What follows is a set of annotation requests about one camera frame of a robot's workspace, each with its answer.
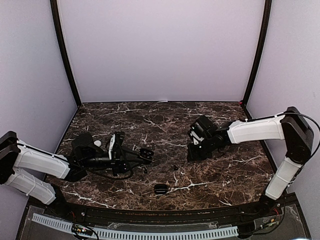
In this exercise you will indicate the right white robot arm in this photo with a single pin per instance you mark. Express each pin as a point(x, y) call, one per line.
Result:
point(289, 126)

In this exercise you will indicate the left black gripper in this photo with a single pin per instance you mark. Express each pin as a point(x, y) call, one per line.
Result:
point(139, 162)

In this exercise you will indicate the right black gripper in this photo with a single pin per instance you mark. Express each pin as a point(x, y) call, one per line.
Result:
point(194, 156)

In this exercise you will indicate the black frame post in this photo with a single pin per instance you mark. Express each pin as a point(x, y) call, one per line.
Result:
point(63, 52)
point(258, 53)

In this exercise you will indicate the black closed charging case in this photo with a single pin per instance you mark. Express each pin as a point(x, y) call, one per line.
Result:
point(161, 189)

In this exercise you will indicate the white earbud charging case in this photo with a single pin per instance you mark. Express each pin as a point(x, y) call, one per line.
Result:
point(98, 143)

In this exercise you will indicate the black front frame rail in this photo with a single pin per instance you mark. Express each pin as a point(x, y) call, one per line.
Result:
point(283, 221)

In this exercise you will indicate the white slotted cable duct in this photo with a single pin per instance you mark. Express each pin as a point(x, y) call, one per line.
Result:
point(108, 234)

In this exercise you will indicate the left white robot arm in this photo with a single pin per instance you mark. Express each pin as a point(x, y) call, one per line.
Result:
point(16, 157)

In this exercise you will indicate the left black frame post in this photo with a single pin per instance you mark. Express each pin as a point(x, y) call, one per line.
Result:
point(63, 52)

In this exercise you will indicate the right black frame post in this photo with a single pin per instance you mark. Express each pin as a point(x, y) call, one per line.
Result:
point(258, 53)

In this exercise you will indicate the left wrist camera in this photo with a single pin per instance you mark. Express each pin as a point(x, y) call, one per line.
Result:
point(111, 146)

